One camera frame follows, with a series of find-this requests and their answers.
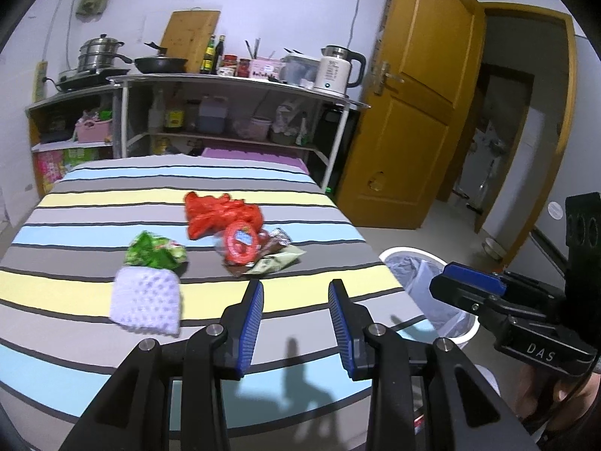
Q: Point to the green snack bag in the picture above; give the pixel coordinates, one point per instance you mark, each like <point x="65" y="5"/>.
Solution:
<point x="154" y="251"/>

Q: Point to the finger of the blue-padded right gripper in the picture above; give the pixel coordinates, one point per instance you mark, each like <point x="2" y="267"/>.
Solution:
<point x="465" y="288"/>

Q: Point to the right hand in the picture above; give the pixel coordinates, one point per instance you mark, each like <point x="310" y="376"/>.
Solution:
<point x="548" y="401"/>

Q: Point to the metal kitchen shelf rack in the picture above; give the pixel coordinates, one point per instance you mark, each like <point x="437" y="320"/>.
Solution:
<point x="229" y="110"/>

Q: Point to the wooden cutting board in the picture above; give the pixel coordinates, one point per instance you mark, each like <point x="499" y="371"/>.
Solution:
<point x="187" y="35"/>

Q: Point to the purple lid storage box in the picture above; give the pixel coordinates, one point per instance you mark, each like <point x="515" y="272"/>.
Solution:
<point x="254" y="155"/>

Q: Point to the clear plastic container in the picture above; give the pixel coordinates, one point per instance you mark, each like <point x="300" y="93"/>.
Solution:
<point x="299" y="70"/>

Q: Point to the yellow wooden door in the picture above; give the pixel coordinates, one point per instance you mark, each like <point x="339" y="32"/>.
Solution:
<point x="418" y="100"/>

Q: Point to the black frying pan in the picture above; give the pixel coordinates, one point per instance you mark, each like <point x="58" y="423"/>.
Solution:
<point x="160" y="62"/>

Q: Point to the grey plastic jug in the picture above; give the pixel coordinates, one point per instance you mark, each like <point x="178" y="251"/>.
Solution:
<point x="212" y="114"/>

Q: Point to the red plastic bag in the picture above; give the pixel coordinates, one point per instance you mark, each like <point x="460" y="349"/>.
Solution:
<point x="210" y="214"/>

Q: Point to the dark sauce bottle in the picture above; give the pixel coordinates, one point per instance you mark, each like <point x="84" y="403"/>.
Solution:
<point x="209" y="56"/>

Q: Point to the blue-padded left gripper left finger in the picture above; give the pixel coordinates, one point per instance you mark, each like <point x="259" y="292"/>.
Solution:
<point x="242" y="323"/>

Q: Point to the white foam fruit net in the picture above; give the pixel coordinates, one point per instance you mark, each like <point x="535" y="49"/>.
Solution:
<point x="146" y="300"/>

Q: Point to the pink utensil box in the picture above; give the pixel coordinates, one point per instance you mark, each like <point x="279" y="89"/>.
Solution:
<point x="266" y="69"/>

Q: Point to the red round cup lid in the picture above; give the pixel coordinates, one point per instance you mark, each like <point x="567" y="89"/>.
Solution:
<point x="241" y="243"/>

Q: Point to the induction cooktop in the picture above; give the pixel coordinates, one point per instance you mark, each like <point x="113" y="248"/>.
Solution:
<point x="88" y="79"/>

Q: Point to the white electric kettle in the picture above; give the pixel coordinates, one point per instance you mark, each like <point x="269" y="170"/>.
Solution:
<point x="335" y="69"/>

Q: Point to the beige brown snack wrapper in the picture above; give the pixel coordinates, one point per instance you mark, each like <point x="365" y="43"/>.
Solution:
<point x="276" y="252"/>

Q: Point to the stainless steel steamer pot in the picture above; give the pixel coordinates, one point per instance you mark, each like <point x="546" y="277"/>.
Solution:
<point x="100" y="53"/>

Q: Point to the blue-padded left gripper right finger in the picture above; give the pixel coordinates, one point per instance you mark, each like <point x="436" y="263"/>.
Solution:
<point x="349" y="322"/>

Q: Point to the striped tablecloth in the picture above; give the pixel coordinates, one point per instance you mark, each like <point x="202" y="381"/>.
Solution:
<point x="105" y="260"/>

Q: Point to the pink storage basket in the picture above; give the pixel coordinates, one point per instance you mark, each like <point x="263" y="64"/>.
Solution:
<point x="94" y="131"/>

